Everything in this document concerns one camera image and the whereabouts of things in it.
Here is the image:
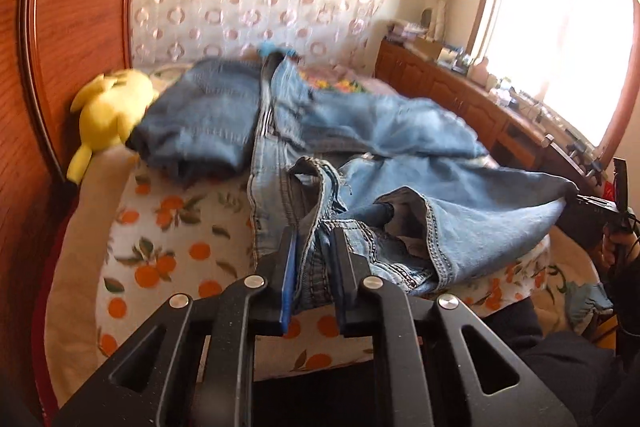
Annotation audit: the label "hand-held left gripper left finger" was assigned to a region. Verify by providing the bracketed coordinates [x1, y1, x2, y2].
[52, 227, 301, 427]

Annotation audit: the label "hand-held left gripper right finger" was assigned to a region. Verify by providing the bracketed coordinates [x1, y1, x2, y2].
[331, 227, 581, 427]

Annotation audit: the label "light blue jeans pants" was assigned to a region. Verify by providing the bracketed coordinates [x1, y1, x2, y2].
[247, 54, 578, 315]

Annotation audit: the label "person's right hand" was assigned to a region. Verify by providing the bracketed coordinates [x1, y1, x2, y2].
[601, 222, 640, 270]

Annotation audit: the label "beige floral quilt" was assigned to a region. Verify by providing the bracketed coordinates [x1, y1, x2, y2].
[547, 242, 613, 338]

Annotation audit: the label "orange-print white bedsheet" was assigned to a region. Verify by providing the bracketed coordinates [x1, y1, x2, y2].
[95, 152, 551, 373]

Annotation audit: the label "wood-framed window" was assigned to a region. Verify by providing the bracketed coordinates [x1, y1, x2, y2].
[467, 0, 640, 158]

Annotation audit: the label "white bottle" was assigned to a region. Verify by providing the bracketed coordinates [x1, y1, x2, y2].
[470, 57, 491, 85]

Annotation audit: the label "folded dark blue jeans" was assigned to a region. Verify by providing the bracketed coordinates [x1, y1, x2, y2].
[132, 57, 268, 180]

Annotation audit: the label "person's dark clothing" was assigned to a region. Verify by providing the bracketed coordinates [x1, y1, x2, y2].
[482, 294, 640, 427]

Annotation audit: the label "wooden sideboard cabinet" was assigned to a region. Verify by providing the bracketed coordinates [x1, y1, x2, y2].
[375, 38, 621, 208]

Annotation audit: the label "floral blanket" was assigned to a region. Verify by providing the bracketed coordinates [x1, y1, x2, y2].
[150, 59, 401, 98]

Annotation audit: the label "beige mattress pad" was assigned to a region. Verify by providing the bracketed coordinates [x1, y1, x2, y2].
[45, 152, 138, 408]

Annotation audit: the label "open cardboard box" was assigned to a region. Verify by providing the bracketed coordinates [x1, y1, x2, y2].
[415, 38, 446, 60]

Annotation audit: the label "blue plush cloth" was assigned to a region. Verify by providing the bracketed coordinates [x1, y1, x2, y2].
[257, 42, 296, 58]

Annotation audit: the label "yellow plush toy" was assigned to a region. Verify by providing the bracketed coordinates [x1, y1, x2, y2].
[66, 69, 161, 182]

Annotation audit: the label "red bed base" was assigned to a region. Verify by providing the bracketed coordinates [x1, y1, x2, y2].
[30, 202, 61, 413]

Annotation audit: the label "stack of papers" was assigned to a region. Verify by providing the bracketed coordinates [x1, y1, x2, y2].
[387, 23, 426, 42]

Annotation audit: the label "wooden headboard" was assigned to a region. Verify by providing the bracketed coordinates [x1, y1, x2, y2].
[0, 0, 148, 427]

